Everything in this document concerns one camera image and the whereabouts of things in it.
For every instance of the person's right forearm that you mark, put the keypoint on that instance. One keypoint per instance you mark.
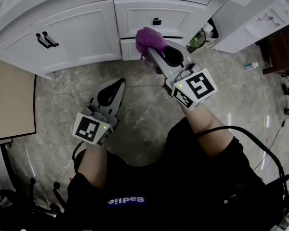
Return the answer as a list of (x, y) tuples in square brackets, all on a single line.
[(202, 126)]

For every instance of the beige flat board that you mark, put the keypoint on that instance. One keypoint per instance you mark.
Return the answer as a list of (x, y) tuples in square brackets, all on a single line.
[(9, 97)]

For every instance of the white water dispenser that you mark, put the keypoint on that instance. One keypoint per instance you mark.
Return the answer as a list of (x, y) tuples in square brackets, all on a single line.
[(243, 25)]

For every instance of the black mesh bin green bag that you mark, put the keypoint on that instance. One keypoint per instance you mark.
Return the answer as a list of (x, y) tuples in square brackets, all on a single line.
[(195, 42)]

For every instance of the purple cloth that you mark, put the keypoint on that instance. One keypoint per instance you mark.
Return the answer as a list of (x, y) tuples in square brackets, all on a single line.
[(149, 38)]

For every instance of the small white bottle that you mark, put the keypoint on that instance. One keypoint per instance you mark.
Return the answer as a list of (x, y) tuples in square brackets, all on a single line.
[(251, 66)]

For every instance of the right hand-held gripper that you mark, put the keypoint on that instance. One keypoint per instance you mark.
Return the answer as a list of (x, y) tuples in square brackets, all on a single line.
[(195, 88)]

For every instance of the person's left forearm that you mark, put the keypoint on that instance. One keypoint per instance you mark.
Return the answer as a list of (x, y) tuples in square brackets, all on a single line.
[(91, 162)]

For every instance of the black rectangular waste bin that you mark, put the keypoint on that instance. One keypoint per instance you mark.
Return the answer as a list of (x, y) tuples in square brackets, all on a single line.
[(210, 29)]

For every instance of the person's black clothed torso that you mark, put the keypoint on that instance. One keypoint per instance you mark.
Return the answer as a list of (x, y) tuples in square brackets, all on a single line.
[(183, 177)]

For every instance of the black office chair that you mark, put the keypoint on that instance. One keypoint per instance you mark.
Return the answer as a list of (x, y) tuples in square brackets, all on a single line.
[(26, 210)]

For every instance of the dark wooden vanity cabinet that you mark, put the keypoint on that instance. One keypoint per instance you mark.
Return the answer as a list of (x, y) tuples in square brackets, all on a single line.
[(279, 49)]

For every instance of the white vanity cabinet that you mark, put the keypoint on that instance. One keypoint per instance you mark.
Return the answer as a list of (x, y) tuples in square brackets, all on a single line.
[(82, 32)]

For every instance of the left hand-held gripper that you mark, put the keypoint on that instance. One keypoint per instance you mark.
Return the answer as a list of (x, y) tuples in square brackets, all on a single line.
[(91, 129)]

